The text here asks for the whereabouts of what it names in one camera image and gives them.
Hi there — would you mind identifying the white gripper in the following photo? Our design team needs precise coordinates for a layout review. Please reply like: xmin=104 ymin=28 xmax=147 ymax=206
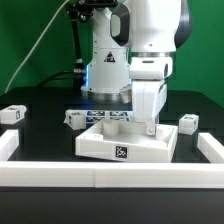
xmin=132 ymin=80 xmax=167 ymax=135

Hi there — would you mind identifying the white square tabletop part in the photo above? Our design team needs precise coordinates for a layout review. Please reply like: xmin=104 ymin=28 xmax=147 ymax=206
xmin=76 ymin=120 xmax=178 ymax=163

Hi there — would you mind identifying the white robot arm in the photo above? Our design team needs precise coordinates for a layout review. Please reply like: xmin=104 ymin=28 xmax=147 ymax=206
xmin=81 ymin=0 xmax=192 ymax=135

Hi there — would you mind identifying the printed marker sheet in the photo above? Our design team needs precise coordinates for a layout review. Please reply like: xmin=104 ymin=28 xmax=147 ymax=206
xmin=63 ymin=109 xmax=134 ymax=125

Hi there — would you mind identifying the white U-shaped fence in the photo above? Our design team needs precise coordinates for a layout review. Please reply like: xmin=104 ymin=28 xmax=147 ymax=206
xmin=0 ymin=129 xmax=224 ymax=189

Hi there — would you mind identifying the black cable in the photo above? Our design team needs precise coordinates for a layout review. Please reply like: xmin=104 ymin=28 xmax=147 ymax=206
xmin=36 ymin=69 xmax=84 ymax=88

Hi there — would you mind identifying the white cable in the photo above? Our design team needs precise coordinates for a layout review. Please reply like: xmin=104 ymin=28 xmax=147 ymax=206
xmin=3 ymin=0 xmax=72 ymax=95

